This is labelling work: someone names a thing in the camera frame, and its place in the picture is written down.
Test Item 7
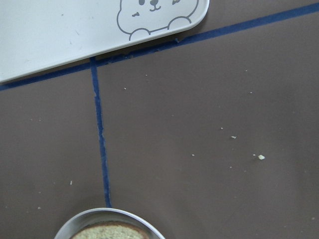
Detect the white bread slice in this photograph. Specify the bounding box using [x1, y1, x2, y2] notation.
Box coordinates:
[71, 222, 150, 239]

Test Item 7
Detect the white tray with bear print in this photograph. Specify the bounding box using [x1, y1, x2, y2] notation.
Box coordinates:
[0, 0, 209, 82]

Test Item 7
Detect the round white plate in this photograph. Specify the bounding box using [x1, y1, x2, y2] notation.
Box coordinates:
[55, 208, 164, 239]

